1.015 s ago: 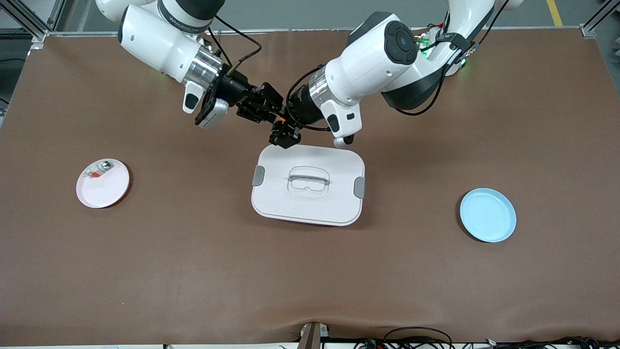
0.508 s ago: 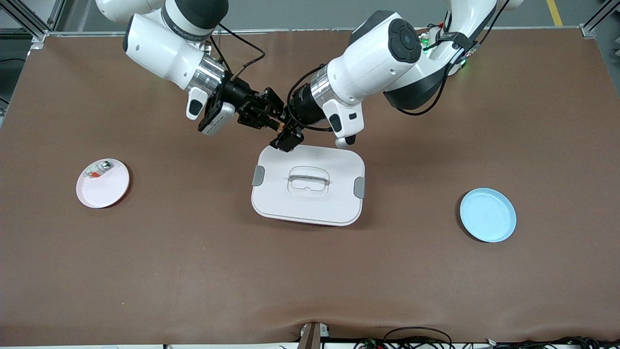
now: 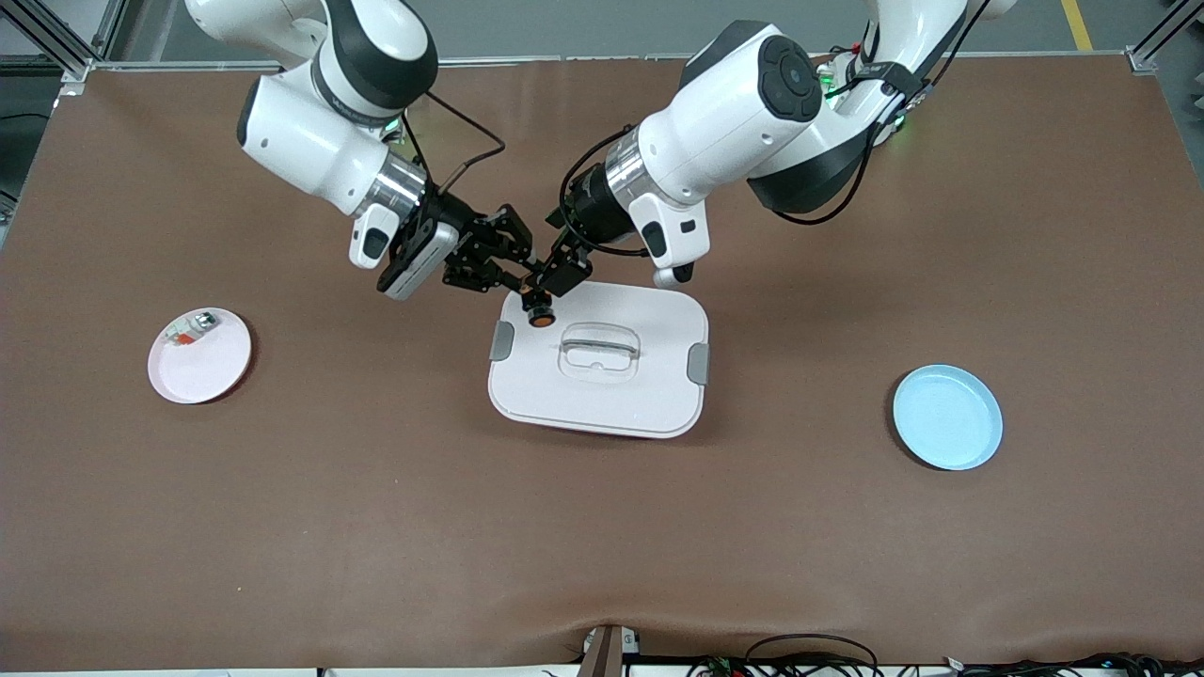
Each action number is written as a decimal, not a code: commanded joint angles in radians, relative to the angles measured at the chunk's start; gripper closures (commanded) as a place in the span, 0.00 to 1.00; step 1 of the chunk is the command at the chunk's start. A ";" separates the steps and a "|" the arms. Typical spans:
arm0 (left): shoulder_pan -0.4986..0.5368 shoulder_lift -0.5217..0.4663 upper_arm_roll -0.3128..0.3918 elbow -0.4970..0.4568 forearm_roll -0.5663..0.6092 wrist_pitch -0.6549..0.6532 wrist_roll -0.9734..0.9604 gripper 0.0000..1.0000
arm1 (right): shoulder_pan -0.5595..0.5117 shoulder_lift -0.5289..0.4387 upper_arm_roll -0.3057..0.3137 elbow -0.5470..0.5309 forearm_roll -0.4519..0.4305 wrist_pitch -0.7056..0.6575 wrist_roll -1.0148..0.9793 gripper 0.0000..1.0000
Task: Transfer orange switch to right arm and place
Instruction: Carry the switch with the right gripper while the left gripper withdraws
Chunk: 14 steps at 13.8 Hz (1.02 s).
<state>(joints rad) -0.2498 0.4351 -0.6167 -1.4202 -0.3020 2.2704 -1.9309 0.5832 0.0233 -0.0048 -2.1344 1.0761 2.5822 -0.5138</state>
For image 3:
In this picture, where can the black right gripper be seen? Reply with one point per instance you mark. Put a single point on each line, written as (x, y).
(450, 222)

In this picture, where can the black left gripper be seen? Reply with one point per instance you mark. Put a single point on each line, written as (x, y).
(590, 212)

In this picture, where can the orange black push-button switch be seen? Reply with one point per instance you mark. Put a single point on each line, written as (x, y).
(540, 315)

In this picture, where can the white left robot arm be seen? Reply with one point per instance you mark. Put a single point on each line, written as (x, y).
(743, 122)

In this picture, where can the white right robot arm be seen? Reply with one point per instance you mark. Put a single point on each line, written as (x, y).
(301, 141)

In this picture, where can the white lidded pink container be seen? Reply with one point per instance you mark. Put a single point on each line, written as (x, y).
(602, 395)

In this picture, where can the brown table mat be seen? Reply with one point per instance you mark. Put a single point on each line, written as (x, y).
(376, 517)

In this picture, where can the pink round plate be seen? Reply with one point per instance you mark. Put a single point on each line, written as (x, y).
(202, 367)

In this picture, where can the light blue round plate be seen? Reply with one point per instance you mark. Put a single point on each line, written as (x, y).
(945, 418)

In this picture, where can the aluminium table rail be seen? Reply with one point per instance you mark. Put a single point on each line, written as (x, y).
(564, 59)

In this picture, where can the white green orange switch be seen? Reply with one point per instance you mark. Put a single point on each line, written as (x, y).
(193, 326)

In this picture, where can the brown bracket with white tag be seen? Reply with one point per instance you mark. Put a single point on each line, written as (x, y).
(604, 653)

